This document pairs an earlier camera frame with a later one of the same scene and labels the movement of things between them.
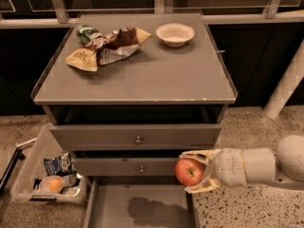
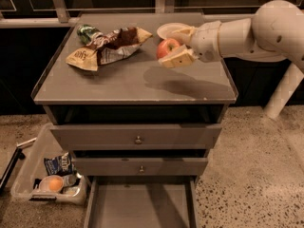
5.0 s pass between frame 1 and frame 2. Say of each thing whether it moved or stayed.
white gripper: moved
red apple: moved
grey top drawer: stayed
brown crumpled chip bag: stayed
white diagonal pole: stayed
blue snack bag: stayed
